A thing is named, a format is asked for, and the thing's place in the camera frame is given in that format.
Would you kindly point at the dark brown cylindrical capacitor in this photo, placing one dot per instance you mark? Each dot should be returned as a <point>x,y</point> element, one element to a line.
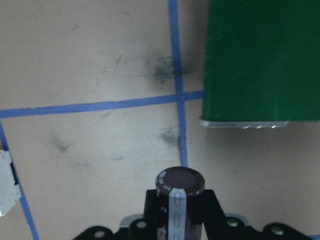
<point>180,195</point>

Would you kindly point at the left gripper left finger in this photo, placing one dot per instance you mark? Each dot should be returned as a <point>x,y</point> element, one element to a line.
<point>141,227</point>

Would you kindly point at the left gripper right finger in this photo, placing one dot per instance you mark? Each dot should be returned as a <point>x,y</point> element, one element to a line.
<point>220,226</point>

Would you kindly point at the white red circuit breaker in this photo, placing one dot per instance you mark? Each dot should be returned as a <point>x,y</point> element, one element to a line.
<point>9,188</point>

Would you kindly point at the green conveyor belt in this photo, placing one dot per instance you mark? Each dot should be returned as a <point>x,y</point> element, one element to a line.
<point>262,63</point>

